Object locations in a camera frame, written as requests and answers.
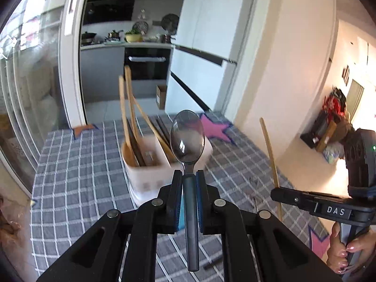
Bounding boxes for black built-in oven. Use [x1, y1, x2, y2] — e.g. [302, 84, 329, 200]
[124, 47, 171, 80]

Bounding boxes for cooking pot on stove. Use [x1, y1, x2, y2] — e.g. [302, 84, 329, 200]
[107, 30, 123, 41]

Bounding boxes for black wok on stove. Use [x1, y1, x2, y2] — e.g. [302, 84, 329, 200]
[81, 32, 96, 45]

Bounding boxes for white refrigerator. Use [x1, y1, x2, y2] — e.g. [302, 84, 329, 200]
[164, 0, 254, 114]

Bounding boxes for person right hand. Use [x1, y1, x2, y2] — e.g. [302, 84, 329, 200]
[327, 222, 375, 274]

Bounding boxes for black range hood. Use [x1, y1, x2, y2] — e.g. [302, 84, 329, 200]
[83, 0, 135, 25]

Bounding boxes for white plastic utensil holder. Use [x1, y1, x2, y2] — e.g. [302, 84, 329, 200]
[120, 134, 214, 208]

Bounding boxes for yellow bowl with greens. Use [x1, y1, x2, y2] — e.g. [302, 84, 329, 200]
[124, 31, 143, 43]

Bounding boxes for bags pile on floor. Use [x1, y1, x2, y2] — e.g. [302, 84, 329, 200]
[300, 87, 354, 164]

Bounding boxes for glass sliding door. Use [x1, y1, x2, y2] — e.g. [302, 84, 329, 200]
[1, 0, 85, 194]

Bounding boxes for wooden chopstick crossing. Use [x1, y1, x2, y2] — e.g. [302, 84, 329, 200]
[131, 95, 176, 163]

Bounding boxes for cardboard box on floor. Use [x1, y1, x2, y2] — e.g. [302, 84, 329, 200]
[156, 85, 167, 110]

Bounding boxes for black handled utensil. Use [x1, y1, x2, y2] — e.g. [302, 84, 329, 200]
[127, 120, 147, 167]

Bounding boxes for patterned chopstick pink tip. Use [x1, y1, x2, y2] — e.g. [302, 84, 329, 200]
[259, 117, 284, 222]

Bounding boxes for grey checkered star tablecloth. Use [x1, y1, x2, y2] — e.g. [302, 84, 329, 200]
[31, 113, 329, 281]

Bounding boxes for wooden chopstick long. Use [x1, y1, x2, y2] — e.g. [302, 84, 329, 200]
[124, 66, 139, 141]

